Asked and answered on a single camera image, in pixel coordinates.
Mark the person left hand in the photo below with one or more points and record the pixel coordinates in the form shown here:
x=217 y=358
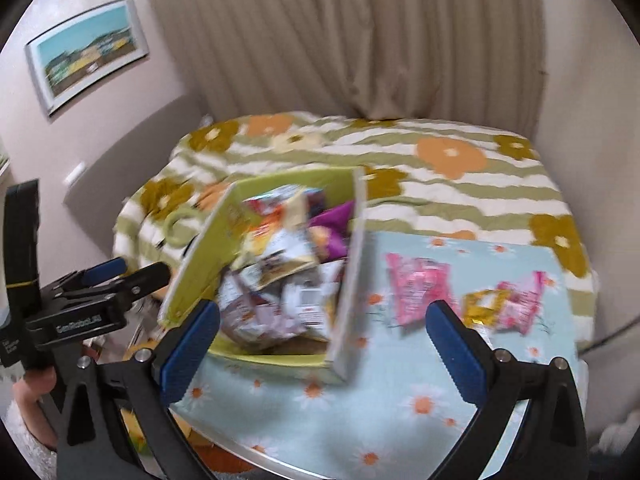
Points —
x=27 y=394

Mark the blue daisy tablecloth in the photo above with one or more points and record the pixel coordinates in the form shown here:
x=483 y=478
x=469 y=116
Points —
x=398 y=413

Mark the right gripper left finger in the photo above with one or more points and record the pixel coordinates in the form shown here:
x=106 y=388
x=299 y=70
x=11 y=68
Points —
x=94 y=442

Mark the white red snack bag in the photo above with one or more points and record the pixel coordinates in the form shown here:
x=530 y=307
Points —
x=301 y=304

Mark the white wall switch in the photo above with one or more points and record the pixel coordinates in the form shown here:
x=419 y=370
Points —
x=74 y=174

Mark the purple chip bag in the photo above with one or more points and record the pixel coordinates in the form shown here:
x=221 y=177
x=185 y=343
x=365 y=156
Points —
x=329 y=232

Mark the gold snack pack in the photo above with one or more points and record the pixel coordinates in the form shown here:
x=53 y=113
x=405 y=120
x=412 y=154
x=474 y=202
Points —
x=483 y=308

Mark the framed houses picture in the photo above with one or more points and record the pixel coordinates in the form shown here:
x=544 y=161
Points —
x=70 y=57

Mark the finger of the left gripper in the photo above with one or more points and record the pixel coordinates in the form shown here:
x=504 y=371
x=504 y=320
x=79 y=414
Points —
x=145 y=281
x=103 y=272

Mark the beige curtain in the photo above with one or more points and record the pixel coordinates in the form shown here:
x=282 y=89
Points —
x=474 y=61

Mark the pink striped snack pack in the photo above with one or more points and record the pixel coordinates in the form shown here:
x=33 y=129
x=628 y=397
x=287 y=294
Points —
x=416 y=282

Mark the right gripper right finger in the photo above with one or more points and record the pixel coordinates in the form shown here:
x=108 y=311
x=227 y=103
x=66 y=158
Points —
x=551 y=439

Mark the small pink snack pack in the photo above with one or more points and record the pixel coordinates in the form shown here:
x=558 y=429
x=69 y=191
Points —
x=522 y=304

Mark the green cardboard box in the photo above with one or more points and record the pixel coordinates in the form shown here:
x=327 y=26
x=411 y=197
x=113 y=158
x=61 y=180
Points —
x=218 y=244

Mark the grey headboard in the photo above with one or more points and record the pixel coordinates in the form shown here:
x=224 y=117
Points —
x=96 y=197

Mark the floral striped quilt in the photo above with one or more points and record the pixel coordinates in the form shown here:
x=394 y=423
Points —
x=442 y=179

